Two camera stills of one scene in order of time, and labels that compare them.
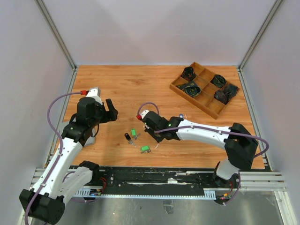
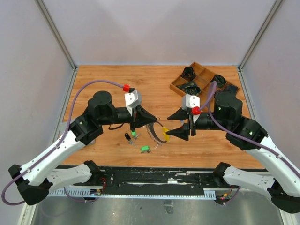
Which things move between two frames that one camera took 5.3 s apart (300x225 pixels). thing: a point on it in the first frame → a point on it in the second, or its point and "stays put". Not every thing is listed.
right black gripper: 149,131 → 183,132
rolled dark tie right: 224,94 stays put
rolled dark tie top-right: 218,80 stays put
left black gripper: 110,115 → 141,117
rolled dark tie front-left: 191,88 stays put
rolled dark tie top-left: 188,73 stays put
